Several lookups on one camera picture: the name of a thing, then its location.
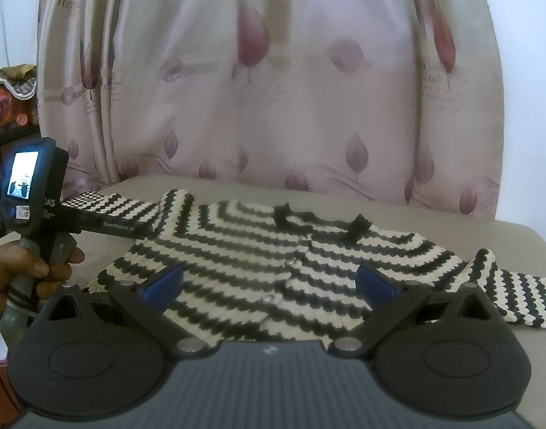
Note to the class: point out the pink leaf print curtain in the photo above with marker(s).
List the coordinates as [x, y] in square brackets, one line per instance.
[393, 101]

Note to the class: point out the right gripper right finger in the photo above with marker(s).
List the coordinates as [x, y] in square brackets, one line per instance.
[437, 352]

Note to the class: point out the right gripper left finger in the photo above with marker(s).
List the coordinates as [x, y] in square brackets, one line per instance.
[101, 353]

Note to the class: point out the floral covered furniture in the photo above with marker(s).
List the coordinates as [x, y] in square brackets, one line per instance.
[18, 88]

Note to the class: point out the black white striped knit cardigan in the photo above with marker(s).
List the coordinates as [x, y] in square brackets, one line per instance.
[257, 273]

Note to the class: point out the person's left hand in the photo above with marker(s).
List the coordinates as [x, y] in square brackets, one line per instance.
[16, 260]

